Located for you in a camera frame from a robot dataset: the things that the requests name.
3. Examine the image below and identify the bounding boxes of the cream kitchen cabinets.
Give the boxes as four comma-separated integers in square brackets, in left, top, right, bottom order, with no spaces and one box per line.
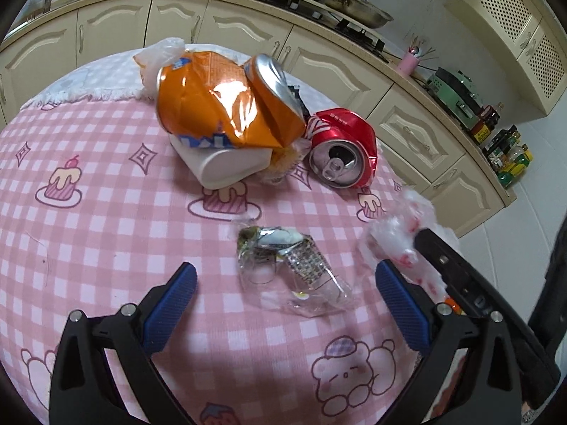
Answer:
[1,0,515,236]

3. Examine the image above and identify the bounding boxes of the black gas stove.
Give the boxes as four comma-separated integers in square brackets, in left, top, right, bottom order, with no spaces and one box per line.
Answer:
[257,0,392,63]

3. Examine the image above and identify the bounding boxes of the steel frying pan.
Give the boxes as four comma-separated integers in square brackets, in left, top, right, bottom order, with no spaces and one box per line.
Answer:
[321,0,393,29]

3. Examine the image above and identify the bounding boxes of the condiment bottles group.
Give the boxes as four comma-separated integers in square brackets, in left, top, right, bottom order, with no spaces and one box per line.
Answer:
[468,106,533,189]

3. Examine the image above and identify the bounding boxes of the white red plastic wrapper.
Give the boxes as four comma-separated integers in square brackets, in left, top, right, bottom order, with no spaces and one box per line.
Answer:
[359,189,460,303]

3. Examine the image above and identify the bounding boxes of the pink checkered tablecloth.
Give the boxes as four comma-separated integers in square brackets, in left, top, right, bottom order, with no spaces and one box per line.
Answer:
[1,52,418,424]

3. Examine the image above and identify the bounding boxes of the pink utensil holder cup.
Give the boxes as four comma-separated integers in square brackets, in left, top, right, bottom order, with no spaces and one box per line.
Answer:
[396,35,437,76]

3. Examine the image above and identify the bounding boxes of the orange snack bag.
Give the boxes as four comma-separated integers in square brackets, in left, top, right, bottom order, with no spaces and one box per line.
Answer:
[156,51,285,151]

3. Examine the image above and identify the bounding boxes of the crushed red cola can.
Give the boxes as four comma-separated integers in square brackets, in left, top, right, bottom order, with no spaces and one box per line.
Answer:
[305,108,378,189]

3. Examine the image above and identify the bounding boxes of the white plastic container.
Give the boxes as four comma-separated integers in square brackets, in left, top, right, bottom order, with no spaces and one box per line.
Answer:
[169,134,272,190]

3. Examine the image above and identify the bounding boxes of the clear silver wrapper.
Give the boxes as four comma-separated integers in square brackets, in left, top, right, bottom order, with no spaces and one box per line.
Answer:
[234,219,355,318]

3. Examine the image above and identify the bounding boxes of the green electric grill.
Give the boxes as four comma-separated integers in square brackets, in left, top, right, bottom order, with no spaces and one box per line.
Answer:
[426,67,482,131]

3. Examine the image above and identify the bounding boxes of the cream upper cabinet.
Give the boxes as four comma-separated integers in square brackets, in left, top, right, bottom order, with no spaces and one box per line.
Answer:
[445,0,566,116]

